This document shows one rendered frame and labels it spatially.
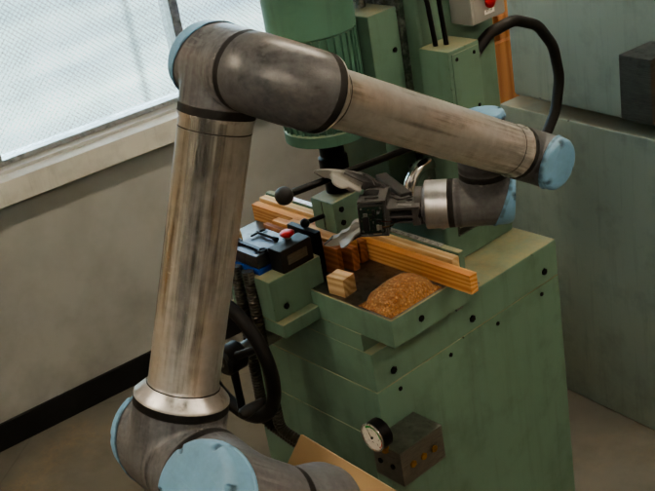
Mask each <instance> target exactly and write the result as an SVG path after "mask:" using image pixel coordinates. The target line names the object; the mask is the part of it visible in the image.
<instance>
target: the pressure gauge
mask: <svg viewBox="0 0 655 491"><path fill-rule="evenodd" d="M361 435H362V438H363V440H364V442H365V443H366V445H367V446H368V447H369V448H370V449H371V450H373V451H375V452H381V451H382V453H384V454H387V453H389V451H388V449H389V445H390V444H392V442H393V434H392V432H391V429H390V428H389V426H388V425H387V424H386V423H385V422H384V421H383V420H382V419H380V418H377V417H374V418H372V419H370V420H369V421H368V422H366V423H364V424H362V426H361ZM371 436H372V437H373V439H371V438H370V437H371Z"/></svg>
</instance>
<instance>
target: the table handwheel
mask: <svg viewBox="0 0 655 491"><path fill-rule="evenodd" d="M228 317H229V318H230V319H231V320H232V321H233V322H234V323H235V324H237V325H238V327H239V328H240V329H241V330H242V332H243V333H244V334H245V336H246V337H247V339H245V340H243V341H242V342H238V341H235V340H231V341H229V342H228V343H226V344H224V351H223V359H222V366H221V372H222V373H223V374H225V375H228V376H231V379H232V383H233V387H234V391H235V396H236V397H234V396H233V395H232V394H231V393H230V392H229V391H228V390H227V389H226V388H225V386H224V385H223V384H222V382H221V381H219V385H220V386H221V387H222V388H223V389H224V390H225V391H226V393H227V394H228V395H229V397H230V402H229V411H231V412H232V413H233V414H235V415H236V416H237V417H239V415H238V411H239V409H240V408H241V407H243V406H244V405H246V403H245V399H244V395H243V390H242V386H241V380H240V375H239V370H241V369H243V368H244V367H246V366H247V365H248V363H249V358H250V357H252V356H253V355H256V356H257V358H258V360H259V363H260V365H261V368H262V371H263V374H264V378H265V382H266V389H267V398H266V404H265V405H264V407H263V408H261V409H260V410H259V411H257V412H256V413H255V414H253V415H252V416H251V417H249V418H248V419H246V420H245V419H243V420H245V421H247V422H250V423H255V424H261V423H266V422H268V421H269V420H271V419H272V418H273V417H274V416H275V415H276V413H277V412H278V410H279V407H280V404H281V397H282V390H281V381H280V376H279V371H278V368H277V365H276V362H275V360H274V357H273V355H272V353H271V351H270V348H269V346H270V345H272V344H274V343H276V342H277V341H279V340H281V339H282V338H284V337H282V336H279V335H277V334H275V333H273V332H271V331H268V330H266V333H267V334H266V335H267V338H268V340H267V341H268V342H269V343H268V344H269V346H268V344H267V343H266V341H265V339H264V337H263V336H262V334H261V332H260V331H259V329H258V328H257V326H256V325H255V324H254V322H253V321H252V320H251V318H250V317H249V316H248V315H247V314H246V313H245V312H244V310H243V309H241V308H240V307H239V306H238V305H237V304H236V303H235V302H233V301H232V300H231V299H230V307H229V314H228ZM239 418H240V417H239Z"/></svg>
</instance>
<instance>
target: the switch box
mask: <svg viewBox="0 0 655 491"><path fill-rule="evenodd" d="M493 7H494V12H492V13H489V14H487V15H484V11H485V10H488V9H490V8H487V7H486V6H485V3H484V0H449V8H450V16H451V22H452V23H456V24H464V25H476V24H478V23H480V22H483V21H485V20H487V19H491V18H493V17H495V16H498V15H500V14H502V13H504V12H505V6H504V0H496V2H495V5H494V6H493Z"/></svg>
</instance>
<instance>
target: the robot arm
mask: <svg viewBox="0 0 655 491"><path fill-rule="evenodd" d="M168 70H169V74H170V78H171V79H172V80H173V83H174V85H175V87H176V88H177V89H178V98H177V109H176V112H177V114H178V116H177V125H176V133H175V142H174V151H173V166H172V175H171V184H170V192H169V200H168V209H167V218H166V226H165V235H164V243H163V252H162V260H161V269H160V278H159V286H158V294H157V303H156V312H155V321H154V328H153V337H152V346H151V354H150V362H149V371H148V376H147V377H146V378H144V379H143V380H142V381H140V382H139V383H137V384H136V385H135V388H134V393H133V396H132V397H128V398H127V399H126V400H125V401H124V402H123V404H122V405H121V406H120V408H119V409H118V411H117V413H116V415H115V417H114V419H113V423H112V426H111V431H110V434H111V439H110V443H111V448H112V452H113V454H114V456H115V458H116V460H117V462H118V463H119V464H120V465H121V467H122V469H123V470H124V472H125V473H126V474H127V475H128V476H129V477H130V478H131V479H132V480H134V481H135V482H137V483H138V484H139V485H140V486H141V487H142V488H143V489H144V490H145V491H361V490H360V488H359V486H358V484H357V482H356V481H355V479H354V478H353V477H352V476H351V474H349V473H348V472H346V471H345V470H343V469H342V468H340V467H338V466H335V465H332V464H329V463H325V462H311V463H306V464H301V465H296V466H294V465H291V464H288V463H285V462H281V461H278V460H275V459H272V458H269V457H267V456H264V455H262V454H260V453H259V452H257V451H255V450H254V449H252V448H251V447H250V446H248V445H247V444H246V443H244V442H243V441H242V440H240V439H239V438H238V437H236V436H235V435H234V434H232V433H231V432H229V431H228V430H227V428H226V424H227V417H228V410H229V402H230V397H229V395H228V394H227V393H226V391H225V390H224V389H223V388H222V387H221V386H220V385H219V381H220V373H221V366H222V359H223V351H224V344H225V336H226V329H227V322H228V314H229V307H230V299H231V292H232V284H233V277H234V270H235V262H236V255H237V247H238V240H239V233H240V225H241V218H242V210H243V202H244V196H245V188H246V181H247V173H248V165H249V158H250V145H251V137H252V129H253V124H254V123H255V121H256V118H257V119H261V120H264V121H267V122H270V123H273V124H277V125H280V126H284V127H287V128H291V129H294V130H298V131H301V132H308V133H313V134H317V133H322V132H325V131H327V130H328V129H330V128H332V129H336V130H339V131H343V132H348V133H352V134H356V135H359V136H363V137H367V138H370V139H374V140H378V141H381V142H385V143H388V144H392V145H396V146H399V147H402V148H406V149H409V150H413V151H417V152H420V153H424V154H428V155H431V156H435V157H439V158H442V159H446V160H450V161H452V162H456V163H457V167H458V177H459V178H449V179H447V178H446V179H431V180H425V181H424V183H423V186H415V188H414V196H412V193H411V191H409V190H408V189H407V188H405V187H404V186H403V185H402V184H401V183H400V182H398V181H397V180H396V179H394V178H393V177H392V176H390V175H389V174H388V173H386V172H383V173H380V174H377V175H376V176H375V179H374V178H373V177H372V176H370V175H368V174H366V173H364V172H360V171H354V170H337V169H320V170H315V171H314V173H315V174H317V175H318V176H320V177H322V178H329V179H331V182H332V184H333V185H334V186H336V187H338V188H340V189H345V188H346V189H347V190H349V191H350V192H354V191H355V192H358V193H360V192H361V191H362V189H364V193H363V194H362V195H360V196H359V199H358V201H357V205H358V206H357V209H358V216H359V219H358V218H357V219H355V220H354V221H352V223H351V225H350V227H348V228H347V229H344V230H341V232H340V233H339V234H337V235H332V236H331V237H330V238H329V239H328V240H327V241H326V242H325V243H324V246H340V247H341V248H345V247H346V246H348V245H349V244H350V243H351V242H353V241H354V240H356V239H357V238H360V237H378V236H390V231H391V227H392V226H393V225H394V224H395V223H410V222H413V226H416V225H421V224H426V227H427V228H428V229H437V228H441V229H443V230H444V229H446V228H452V227H470V226H487V225H493V226H497V225H501V224H509V223H512V222H513V221H514V219H515V215H516V180H518V181H522V182H526V183H529V184H532V185H535V186H538V187H540V188H541V189H548V190H556V189H558V188H560V187H561V186H562V185H563V184H564V183H565V182H566V181H567V179H568V178H569V176H570V175H571V173H572V170H573V167H574V163H575V150H574V146H573V144H572V143H571V141H570V140H568V139H567V138H564V137H562V136H561V135H555V134H551V133H547V132H542V131H539V130H536V129H534V128H531V127H528V126H524V125H521V124H515V123H512V122H508V121H506V120H505V117H506V113H505V111H504V109H503V108H501V107H499V106H494V105H484V106H477V107H473V108H469V109H468V108H465V107H462V106H459V105H456V104H453V103H450V102H447V101H444V100H441V99H438V98H435V97H431V96H428V95H425V94H421V93H418V92H415V91H412V90H409V89H406V88H403V87H400V86H397V85H394V84H391V83H387V82H384V81H381V80H378V79H375V78H372V77H369V76H366V75H364V74H361V73H358V72H355V71H352V70H349V69H348V68H347V66H346V64H345V62H344V60H343V59H342V58H341V57H339V56H338V55H336V54H334V53H331V52H328V51H325V50H322V49H319V48H316V47H313V46H310V45H306V44H303V43H300V42H297V41H294V40H290V39H288V38H284V37H281V36H277V35H274V34H270V33H267V32H263V31H258V30H254V29H251V28H247V27H243V26H240V25H236V24H235V23H233V22H230V21H227V20H213V19H205V20H200V21H197V22H194V23H192V24H190V25H189V26H187V27H186V28H185V29H184V30H183V31H181V32H180V33H179V34H178V36H177V37H176V38H175V40H174V41H173V44H172V46H171V49H170V52H169V57H168ZM312 480H313V481H312Z"/></svg>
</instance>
